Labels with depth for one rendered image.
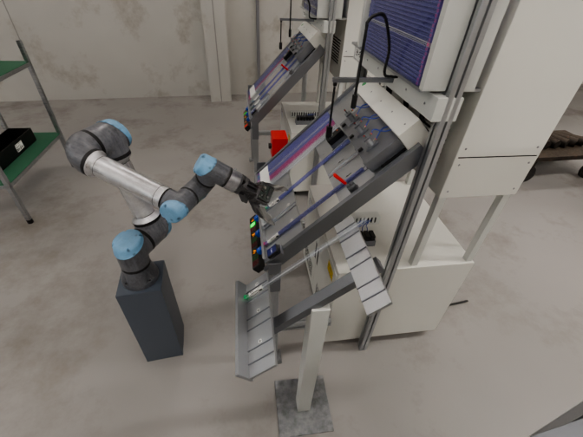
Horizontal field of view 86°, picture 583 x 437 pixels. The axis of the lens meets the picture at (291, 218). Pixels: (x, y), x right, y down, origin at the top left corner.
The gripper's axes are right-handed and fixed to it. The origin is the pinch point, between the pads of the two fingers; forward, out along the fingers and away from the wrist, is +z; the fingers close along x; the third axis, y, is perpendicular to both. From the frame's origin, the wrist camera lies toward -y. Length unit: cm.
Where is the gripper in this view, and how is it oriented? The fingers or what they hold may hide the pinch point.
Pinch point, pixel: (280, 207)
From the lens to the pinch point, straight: 121.8
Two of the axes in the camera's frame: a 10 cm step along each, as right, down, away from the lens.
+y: 5.2, -0.2, -8.6
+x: 3.4, -9.1, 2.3
